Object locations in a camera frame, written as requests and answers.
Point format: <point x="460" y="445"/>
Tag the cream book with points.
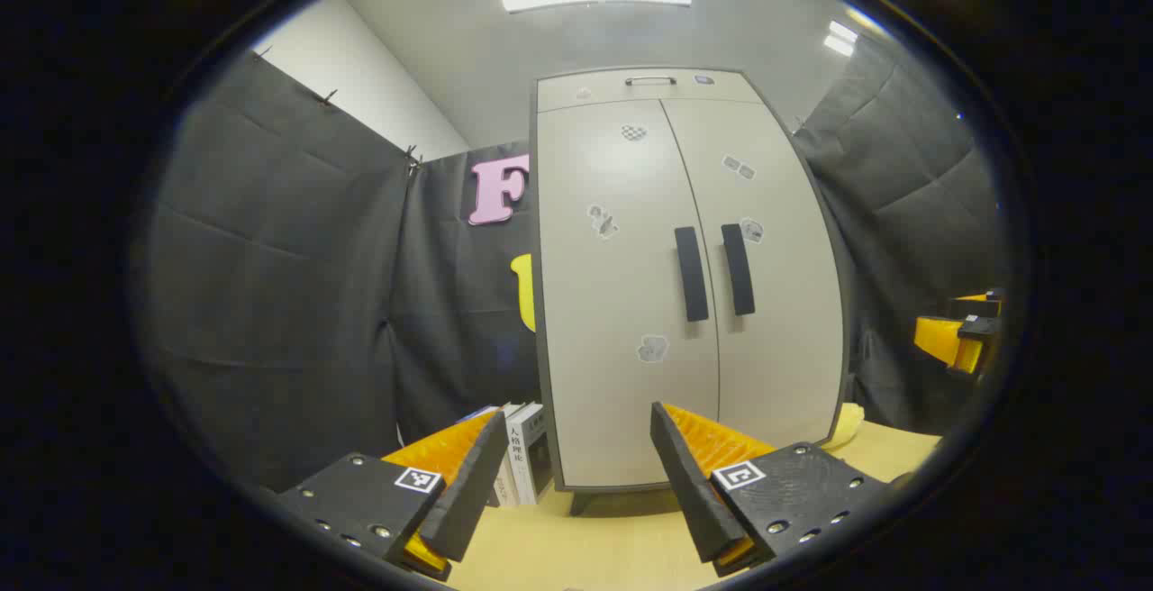
<point x="501" y="487"/>

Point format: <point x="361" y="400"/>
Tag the grey double-door shoe cabinet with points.
<point x="579" y="501"/>

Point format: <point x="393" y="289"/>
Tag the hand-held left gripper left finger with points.
<point x="473" y="483"/>

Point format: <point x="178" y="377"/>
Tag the black backdrop cloth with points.
<point x="270" y="285"/>

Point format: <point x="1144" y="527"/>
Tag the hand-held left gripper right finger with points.
<point x="689" y="492"/>

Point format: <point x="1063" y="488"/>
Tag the yellow round sponge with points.
<point x="847" y="424"/>

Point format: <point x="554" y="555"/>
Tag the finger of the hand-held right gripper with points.
<point x="941" y="339"/>
<point x="975" y="306"/>

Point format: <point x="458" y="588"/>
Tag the small ceiling light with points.
<point x="840" y="38"/>

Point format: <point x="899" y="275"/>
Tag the white book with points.
<point x="531" y="456"/>

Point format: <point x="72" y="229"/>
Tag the grey shoe cabinet door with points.
<point x="784" y="348"/>
<point x="612" y="348"/>

